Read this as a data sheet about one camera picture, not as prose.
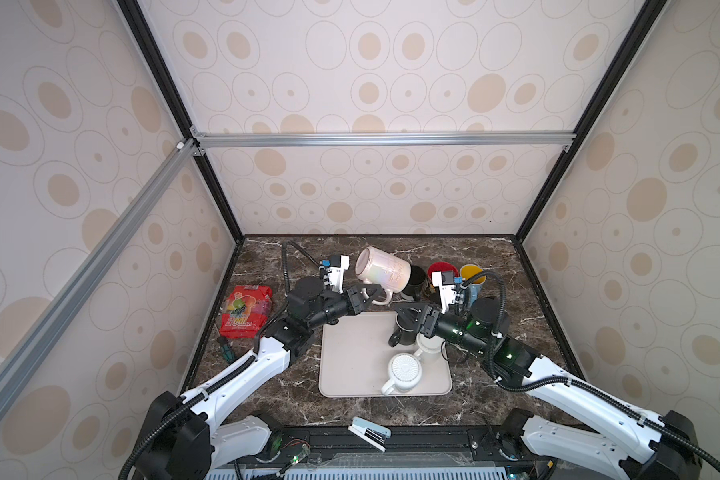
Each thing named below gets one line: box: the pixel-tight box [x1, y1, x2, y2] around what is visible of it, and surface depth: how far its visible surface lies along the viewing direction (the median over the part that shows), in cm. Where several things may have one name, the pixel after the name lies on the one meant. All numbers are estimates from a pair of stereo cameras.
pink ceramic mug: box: [355, 246, 411, 305], surface depth 72 cm
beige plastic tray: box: [318, 311, 453, 398], surface depth 88 cm
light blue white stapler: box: [348, 416, 392, 452], surface depth 76 cm
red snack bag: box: [220, 285, 273, 339], surface depth 96 cm
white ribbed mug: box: [381, 352, 423, 396], surface depth 79 cm
